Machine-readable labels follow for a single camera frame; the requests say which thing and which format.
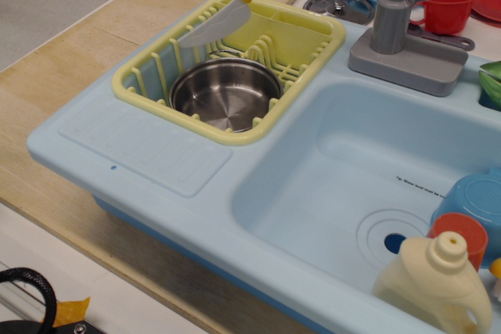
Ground toy knife yellow handle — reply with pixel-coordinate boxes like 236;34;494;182
178;0;252;48

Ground steel pot lid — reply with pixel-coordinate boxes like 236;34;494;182
303;0;375;25

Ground stainless steel pot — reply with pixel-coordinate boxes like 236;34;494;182
169;57;284;133

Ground yellow dish drying rack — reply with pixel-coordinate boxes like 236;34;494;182
111;0;346;145

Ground grey toy faucet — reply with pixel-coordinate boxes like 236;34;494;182
348;0;468;97

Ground red plate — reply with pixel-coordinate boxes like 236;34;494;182
472;0;500;23

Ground green toy bowl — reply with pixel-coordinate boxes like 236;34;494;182
478;61;500;108

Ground light blue toy sink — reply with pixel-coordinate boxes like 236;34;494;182
27;23;500;333

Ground upturned blue bowl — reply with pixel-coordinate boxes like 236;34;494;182
431;167;500;268

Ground red-orange cup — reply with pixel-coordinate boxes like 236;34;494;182
427;213;488;271

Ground wooden board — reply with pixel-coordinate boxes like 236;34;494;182
1;0;308;333

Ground cream detergent bottle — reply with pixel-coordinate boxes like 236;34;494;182
372;232;493;333

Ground small yellow toy piece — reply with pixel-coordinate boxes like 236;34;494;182
489;257;501;279

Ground yellow tape piece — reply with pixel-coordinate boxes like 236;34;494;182
52;296;91;328

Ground grey utensil handle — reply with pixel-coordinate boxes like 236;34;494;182
407;23;476;52

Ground red toy cup with handle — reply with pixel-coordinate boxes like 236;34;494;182
409;0;473;34

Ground black braided cable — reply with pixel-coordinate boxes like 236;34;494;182
0;267;58;334

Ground black metal bracket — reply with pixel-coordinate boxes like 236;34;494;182
1;320;103;334

